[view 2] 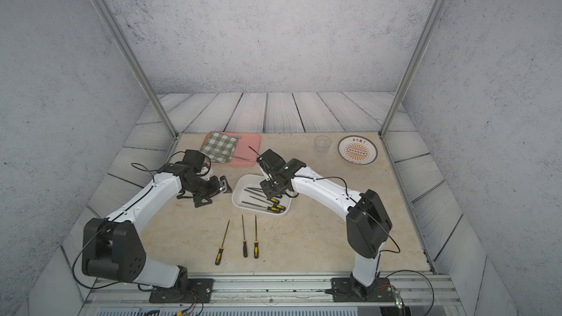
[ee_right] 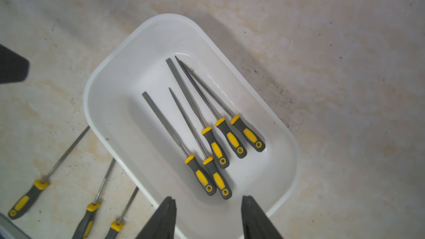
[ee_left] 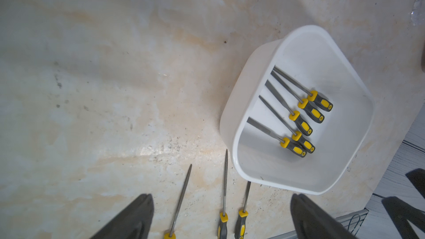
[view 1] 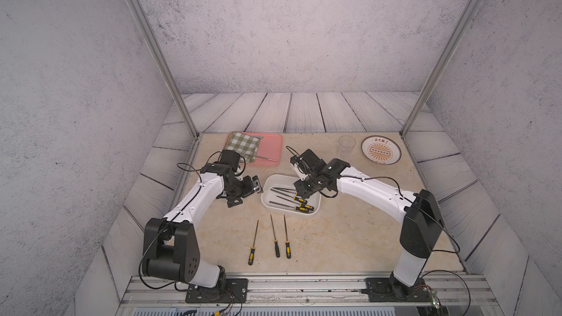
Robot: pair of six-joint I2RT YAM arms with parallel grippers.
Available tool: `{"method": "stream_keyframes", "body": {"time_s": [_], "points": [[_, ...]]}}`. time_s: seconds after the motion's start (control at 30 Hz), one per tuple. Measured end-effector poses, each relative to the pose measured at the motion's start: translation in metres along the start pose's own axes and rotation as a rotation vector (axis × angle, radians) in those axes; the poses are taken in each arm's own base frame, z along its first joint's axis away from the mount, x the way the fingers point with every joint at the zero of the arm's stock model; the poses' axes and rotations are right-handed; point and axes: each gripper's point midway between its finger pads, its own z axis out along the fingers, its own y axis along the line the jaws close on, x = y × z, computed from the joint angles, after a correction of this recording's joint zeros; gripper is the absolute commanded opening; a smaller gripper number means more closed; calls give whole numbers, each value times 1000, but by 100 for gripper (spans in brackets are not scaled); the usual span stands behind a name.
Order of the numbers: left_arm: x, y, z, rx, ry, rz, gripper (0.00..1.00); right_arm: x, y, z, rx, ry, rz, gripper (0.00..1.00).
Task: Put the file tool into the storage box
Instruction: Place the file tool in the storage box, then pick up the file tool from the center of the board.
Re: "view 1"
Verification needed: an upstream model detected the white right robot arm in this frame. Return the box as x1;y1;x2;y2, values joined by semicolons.
291;157;443;288

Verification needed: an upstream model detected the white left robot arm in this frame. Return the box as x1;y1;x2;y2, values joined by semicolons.
138;163;263;290

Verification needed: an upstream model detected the white storage box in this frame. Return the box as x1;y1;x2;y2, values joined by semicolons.
261;174;321;218

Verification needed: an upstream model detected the clear plastic cup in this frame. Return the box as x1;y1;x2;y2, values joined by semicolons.
337;135;357;158

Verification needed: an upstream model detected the green checkered cloth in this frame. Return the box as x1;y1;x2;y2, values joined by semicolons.
225;132;262;162

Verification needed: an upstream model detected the metal utensil on tray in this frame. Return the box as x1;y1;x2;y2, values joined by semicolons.
253;155;279;162

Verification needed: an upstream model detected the pink tray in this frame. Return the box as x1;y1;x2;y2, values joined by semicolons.
244;133;283;166

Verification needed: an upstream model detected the orange patterned plate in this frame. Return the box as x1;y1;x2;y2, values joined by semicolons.
361;135;402;165

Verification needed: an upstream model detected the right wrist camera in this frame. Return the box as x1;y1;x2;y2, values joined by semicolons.
290;149;326;180

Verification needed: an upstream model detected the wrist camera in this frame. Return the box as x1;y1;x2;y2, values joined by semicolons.
217;149;246;176
290;149;326;180

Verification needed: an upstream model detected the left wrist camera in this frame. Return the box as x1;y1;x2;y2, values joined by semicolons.
217;149;246;176

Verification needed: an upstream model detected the file tool black handle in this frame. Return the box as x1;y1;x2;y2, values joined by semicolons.
270;215;280;258

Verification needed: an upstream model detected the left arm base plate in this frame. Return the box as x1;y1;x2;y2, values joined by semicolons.
185;274;248;304

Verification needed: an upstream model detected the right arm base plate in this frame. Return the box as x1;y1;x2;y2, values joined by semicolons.
360;274;431;303

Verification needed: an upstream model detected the aluminium mounting rail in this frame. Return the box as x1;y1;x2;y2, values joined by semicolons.
117;272;503;315

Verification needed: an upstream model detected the left aluminium frame post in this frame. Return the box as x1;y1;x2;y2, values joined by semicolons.
125;0;199;138

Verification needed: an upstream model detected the aluminium frame post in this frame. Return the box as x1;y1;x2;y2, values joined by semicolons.
125;0;199;138
400;0;483;139

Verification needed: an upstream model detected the right aluminium frame post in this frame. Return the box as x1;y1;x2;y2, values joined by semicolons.
400;0;483;139

